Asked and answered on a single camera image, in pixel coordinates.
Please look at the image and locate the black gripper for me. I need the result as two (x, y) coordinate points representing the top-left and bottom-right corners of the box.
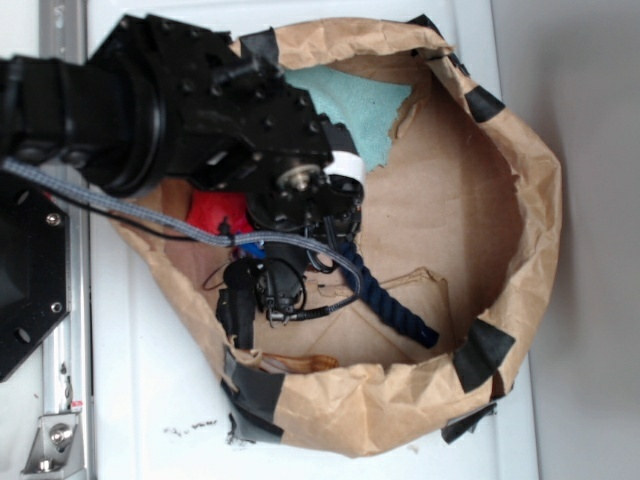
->
(164, 29), (364, 235)

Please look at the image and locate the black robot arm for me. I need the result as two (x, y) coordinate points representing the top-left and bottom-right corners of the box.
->
(1, 15), (364, 236)

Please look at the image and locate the red crumpled paper ball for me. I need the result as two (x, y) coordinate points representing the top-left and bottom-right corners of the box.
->
(186, 190), (253, 234)

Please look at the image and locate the teal cloth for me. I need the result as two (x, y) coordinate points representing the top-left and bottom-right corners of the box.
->
(285, 66), (411, 172)

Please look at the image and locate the brown paper bag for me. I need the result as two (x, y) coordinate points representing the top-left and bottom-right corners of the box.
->
(119, 18), (562, 457)

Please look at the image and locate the grey braided cable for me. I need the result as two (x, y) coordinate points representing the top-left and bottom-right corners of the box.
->
(1, 156), (363, 321)

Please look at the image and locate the aluminium rail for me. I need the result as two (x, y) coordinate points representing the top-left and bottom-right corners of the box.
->
(18, 1), (97, 479)

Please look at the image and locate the navy blue rope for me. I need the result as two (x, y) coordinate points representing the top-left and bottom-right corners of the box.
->
(335, 238), (441, 350)

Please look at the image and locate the black octagonal mount plate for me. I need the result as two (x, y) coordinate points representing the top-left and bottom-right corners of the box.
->
(1, 174), (69, 381)

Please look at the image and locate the metal corner bracket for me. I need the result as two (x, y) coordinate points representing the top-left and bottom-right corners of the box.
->
(20, 412), (85, 479)

